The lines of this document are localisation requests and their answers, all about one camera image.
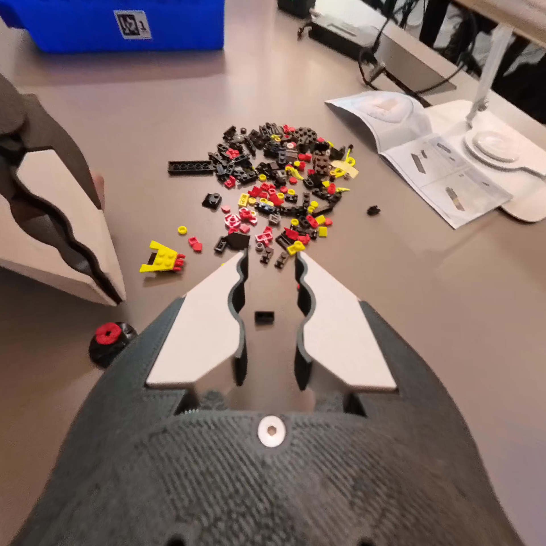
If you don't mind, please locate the light wooden desk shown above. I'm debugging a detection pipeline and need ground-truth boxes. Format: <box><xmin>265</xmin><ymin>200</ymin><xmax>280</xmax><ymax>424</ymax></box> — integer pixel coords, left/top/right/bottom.
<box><xmin>452</xmin><ymin>0</ymin><xmax>546</xmax><ymax>39</ymax></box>

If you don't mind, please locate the long black lego plate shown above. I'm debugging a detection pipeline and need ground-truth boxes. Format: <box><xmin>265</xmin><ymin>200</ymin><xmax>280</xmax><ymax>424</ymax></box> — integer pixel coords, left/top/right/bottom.
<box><xmin>167</xmin><ymin>160</ymin><xmax>215</xmax><ymax>175</ymax></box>

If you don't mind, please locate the black box device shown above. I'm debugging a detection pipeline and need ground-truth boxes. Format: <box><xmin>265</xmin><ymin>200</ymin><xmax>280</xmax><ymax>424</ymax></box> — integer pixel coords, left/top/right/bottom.
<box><xmin>307</xmin><ymin>19</ymin><xmax>381</xmax><ymax>49</ymax></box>

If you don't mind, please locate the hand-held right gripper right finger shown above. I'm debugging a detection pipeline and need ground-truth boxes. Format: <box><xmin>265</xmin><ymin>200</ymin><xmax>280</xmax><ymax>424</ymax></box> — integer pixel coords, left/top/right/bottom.
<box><xmin>293</xmin><ymin>252</ymin><xmax>398</xmax><ymax>393</ymax></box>

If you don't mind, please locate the blue plastic bin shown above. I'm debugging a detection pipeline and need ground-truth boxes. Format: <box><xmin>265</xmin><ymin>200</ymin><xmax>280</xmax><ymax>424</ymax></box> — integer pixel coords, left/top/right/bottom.
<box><xmin>0</xmin><ymin>0</ymin><xmax>225</xmax><ymax>54</ymax></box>

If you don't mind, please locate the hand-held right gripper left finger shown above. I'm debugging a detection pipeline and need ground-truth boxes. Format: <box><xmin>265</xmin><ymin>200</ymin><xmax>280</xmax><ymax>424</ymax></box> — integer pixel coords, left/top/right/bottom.
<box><xmin>146</xmin><ymin>249</ymin><xmax>249</xmax><ymax>390</ymax></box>

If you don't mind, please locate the white desk lamp base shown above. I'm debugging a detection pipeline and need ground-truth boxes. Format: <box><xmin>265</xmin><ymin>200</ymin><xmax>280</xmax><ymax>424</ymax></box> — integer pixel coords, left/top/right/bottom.
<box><xmin>427</xmin><ymin>23</ymin><xmax>546</xmax><ymax>223</ymax></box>

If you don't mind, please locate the lego instruction booklet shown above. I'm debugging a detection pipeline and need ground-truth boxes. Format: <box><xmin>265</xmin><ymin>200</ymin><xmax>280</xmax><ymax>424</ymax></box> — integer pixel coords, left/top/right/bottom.
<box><xmin>325</xmin><ymin>91</ymin><xmax>513</xmax><ymax>229</ymax></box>

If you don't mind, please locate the yellow and red lego assembly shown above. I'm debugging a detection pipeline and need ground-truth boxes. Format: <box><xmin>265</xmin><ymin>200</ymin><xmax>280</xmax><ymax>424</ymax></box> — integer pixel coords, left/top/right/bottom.
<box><xmin>139</xmin><ymin>241</ymin><xmax>187</xmax><ymax>274</ymax></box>

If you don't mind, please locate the black wheel with red piece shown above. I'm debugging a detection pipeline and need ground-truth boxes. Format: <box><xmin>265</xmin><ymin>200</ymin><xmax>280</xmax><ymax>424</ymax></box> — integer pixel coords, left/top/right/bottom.
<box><xmin>89</xmin><ymin>321</ymin><xmax>138</xmax><ymax>368</ymax></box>

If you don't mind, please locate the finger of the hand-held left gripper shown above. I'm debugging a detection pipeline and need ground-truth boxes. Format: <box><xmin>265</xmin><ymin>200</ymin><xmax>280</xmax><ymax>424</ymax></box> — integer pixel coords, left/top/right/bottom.
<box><xmin>0</xmin><ymin>76</ymin><xmax>127</xmax><ymax>304</ymax></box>
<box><xmin>0</xmin><ymin>196</ymin><xmax>119</xmax><ymax>307</ymax></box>

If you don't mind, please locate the pile of lego pieces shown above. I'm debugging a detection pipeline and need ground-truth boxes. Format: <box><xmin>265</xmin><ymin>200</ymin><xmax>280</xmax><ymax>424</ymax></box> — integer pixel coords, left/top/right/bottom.
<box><xmin>207</xmin><ymin>121</ymin><xmax>359</xmax><ymax>269</ymax></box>

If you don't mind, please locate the grey flat device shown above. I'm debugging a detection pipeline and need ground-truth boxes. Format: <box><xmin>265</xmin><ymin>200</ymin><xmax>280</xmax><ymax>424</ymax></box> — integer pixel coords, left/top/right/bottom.
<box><xmin>375</xmin><ymin>33</ymin><xmax>457</xmax><ymax>96</ymax></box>

